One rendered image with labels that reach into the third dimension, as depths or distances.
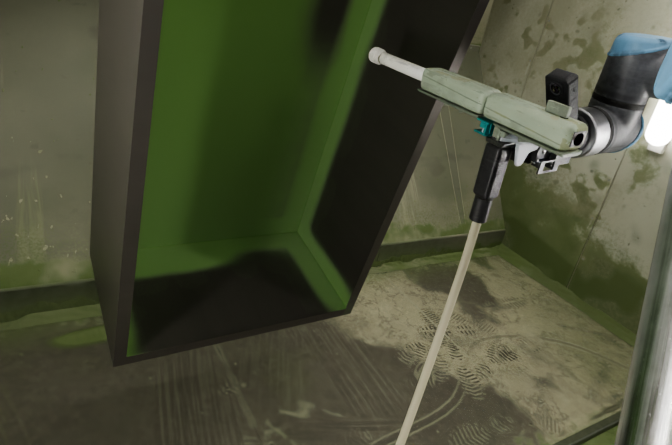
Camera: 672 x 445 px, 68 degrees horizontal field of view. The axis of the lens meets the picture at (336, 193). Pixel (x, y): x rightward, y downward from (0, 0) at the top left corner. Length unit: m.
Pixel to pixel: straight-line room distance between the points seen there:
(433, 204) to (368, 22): 1.55
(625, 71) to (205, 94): 0.85
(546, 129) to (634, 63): 0.31
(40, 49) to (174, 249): 1.00
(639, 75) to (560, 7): 1.93
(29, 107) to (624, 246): 2.53
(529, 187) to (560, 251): 0.38
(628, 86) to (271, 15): 0.73
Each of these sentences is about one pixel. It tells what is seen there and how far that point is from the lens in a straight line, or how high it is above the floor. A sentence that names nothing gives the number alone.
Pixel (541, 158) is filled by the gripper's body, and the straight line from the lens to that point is 0.89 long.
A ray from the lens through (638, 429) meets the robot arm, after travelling 0.35.
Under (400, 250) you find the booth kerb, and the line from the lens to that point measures 2.52.
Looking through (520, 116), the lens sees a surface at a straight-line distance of 0.77.
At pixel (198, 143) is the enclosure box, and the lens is 1.26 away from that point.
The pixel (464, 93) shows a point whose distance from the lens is 0.84.
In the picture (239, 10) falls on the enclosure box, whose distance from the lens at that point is 1.15.
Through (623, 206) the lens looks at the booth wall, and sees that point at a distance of 2.65.
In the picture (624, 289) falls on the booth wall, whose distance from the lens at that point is 2.70.
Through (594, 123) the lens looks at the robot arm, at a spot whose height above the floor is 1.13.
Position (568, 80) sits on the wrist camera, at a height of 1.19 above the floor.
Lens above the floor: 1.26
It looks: 22 degrees down
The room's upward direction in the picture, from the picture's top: 11 degrees clockwise
